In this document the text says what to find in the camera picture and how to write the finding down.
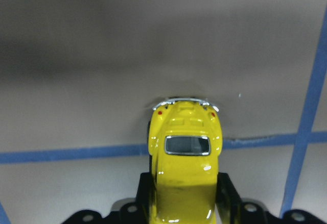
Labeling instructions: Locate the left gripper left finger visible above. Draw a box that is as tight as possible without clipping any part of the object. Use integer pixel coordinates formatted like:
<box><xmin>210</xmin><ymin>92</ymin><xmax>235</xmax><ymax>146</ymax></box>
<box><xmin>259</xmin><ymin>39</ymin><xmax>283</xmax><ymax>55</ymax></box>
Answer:
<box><xmin>135</xmin><ymin>172</ymin><xmax>155</xmax><ymax>223</ymax></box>

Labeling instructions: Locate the yellow beetle toy car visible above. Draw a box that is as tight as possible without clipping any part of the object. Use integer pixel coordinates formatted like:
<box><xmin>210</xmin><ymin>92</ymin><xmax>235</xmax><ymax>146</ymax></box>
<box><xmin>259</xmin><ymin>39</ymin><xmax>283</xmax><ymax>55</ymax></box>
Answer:
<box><xmin>148</xmin><ymin>97</ymin><xmax>223</xmax><ymax>223</ymax></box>

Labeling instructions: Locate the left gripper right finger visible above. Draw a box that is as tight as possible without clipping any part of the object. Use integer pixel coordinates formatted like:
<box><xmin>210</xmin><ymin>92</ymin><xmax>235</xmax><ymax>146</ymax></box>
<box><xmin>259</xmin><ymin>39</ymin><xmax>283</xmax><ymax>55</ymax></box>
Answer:
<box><xmin>216</xmin><ymin>172</ymin><xmax>242</xmax><ymax>223</ymax></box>

